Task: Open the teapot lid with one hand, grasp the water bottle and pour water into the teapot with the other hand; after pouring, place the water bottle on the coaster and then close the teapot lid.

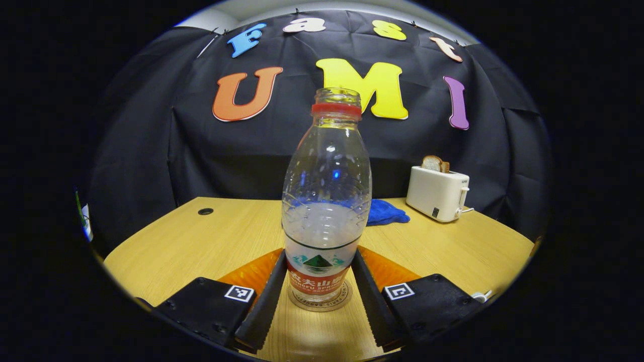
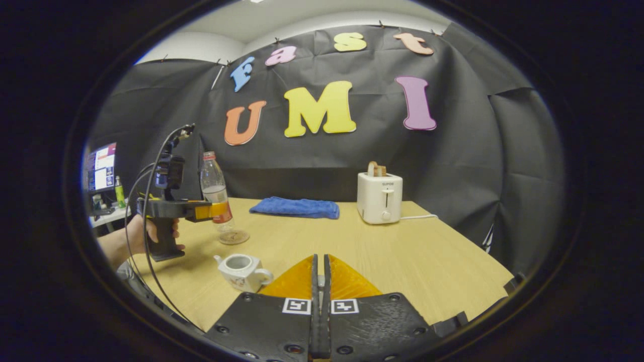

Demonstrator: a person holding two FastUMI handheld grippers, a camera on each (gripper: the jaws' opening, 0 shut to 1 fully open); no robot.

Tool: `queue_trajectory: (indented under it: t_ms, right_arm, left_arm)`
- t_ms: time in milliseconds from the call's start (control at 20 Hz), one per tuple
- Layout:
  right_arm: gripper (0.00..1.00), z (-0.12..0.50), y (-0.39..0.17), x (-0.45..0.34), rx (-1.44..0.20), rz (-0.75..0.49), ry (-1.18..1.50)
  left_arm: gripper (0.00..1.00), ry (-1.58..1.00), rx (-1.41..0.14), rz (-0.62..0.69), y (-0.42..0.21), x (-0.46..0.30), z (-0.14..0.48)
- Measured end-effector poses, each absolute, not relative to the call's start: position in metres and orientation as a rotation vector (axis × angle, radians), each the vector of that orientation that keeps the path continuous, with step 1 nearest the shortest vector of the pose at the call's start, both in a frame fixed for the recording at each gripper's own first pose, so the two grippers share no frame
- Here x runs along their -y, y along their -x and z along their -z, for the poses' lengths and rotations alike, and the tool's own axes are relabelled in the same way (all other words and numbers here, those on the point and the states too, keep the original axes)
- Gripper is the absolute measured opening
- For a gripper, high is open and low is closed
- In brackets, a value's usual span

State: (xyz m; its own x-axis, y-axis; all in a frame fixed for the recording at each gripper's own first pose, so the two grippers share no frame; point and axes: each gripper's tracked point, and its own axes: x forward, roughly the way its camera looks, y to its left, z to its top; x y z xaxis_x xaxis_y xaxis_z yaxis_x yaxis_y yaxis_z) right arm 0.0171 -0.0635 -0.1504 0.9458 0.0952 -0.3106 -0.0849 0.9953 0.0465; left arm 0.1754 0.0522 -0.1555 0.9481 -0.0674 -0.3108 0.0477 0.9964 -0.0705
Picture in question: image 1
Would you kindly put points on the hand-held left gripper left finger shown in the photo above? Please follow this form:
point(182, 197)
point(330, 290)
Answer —
point(266, 306)

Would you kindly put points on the white toaster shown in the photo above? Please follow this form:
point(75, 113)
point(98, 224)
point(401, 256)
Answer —
point(435, 193)

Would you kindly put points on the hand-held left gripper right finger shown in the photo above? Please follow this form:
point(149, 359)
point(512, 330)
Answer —
point(370, 306)

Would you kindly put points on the bread slice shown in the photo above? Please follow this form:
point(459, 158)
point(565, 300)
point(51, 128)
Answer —
point(433, 164)

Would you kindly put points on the clear plastic water bottle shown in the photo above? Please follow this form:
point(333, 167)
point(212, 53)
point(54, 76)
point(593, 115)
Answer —
point(327, 201)

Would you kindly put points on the blue towel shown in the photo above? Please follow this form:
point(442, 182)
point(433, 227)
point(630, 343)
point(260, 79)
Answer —
point(387, 213)

